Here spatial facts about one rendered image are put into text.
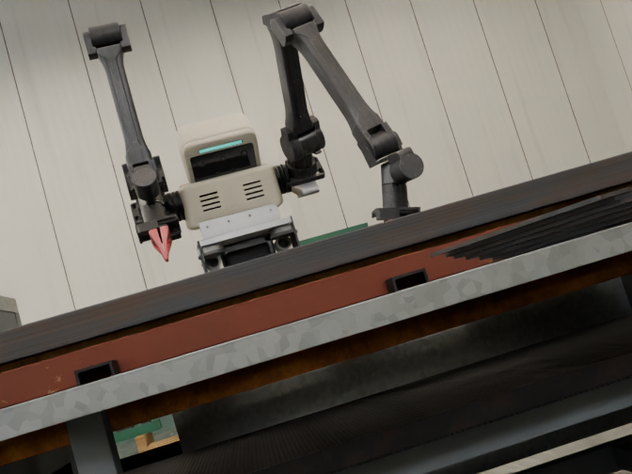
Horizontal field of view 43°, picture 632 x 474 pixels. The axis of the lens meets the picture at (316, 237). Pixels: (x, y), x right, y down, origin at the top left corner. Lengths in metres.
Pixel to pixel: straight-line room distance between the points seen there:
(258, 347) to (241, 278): 0.34
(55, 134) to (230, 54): 2.79
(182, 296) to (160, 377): 0.34
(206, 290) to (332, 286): 0.18
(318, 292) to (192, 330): 0.19
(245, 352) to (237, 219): 1.40
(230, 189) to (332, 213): 9.62
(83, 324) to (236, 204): 1.14
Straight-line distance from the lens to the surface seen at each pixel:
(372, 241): 1.18
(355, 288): 1.17
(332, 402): 1.96
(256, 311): 1.16
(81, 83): 12.28
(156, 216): 1.95
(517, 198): 1.25
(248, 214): 2.22
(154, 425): 8.95
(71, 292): 11.66
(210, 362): 0.84
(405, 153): 1.77
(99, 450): 0.97
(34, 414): 0.87
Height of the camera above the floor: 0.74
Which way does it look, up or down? 6 degrees up
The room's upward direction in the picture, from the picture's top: 17 degrees counter-clockwise
